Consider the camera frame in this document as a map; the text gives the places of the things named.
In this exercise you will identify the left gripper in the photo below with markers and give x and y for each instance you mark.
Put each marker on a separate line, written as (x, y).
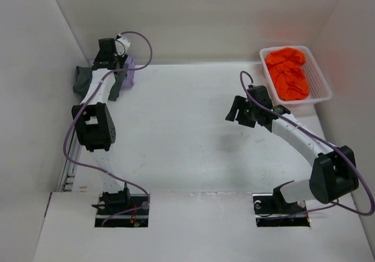
(120, 60)

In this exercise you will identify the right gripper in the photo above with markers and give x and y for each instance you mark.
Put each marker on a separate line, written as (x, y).
(239, 102)

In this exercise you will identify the grey t-shirt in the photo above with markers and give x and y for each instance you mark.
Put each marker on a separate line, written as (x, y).
(83, 77)

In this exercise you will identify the purple t-shirt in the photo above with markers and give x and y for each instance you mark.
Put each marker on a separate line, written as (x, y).
(112, 74)

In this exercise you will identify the orange t-shirt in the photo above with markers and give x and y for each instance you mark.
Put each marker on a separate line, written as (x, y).
(288, 77)

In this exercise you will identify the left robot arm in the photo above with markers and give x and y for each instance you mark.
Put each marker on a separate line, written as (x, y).
(95, 128)

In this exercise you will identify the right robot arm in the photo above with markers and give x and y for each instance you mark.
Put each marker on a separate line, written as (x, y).
(331, 174)

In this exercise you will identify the white plastic laundry basket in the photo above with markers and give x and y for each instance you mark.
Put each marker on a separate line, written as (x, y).
(319, 89)

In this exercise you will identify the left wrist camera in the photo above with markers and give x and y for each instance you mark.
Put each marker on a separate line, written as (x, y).
(122, 44)

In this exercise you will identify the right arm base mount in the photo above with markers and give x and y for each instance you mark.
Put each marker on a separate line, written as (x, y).
(270, 213)

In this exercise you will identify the aluminium rail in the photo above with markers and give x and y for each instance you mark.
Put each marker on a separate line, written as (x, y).
(71, 150)

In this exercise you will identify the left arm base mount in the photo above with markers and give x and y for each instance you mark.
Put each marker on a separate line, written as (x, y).
(122, 209)

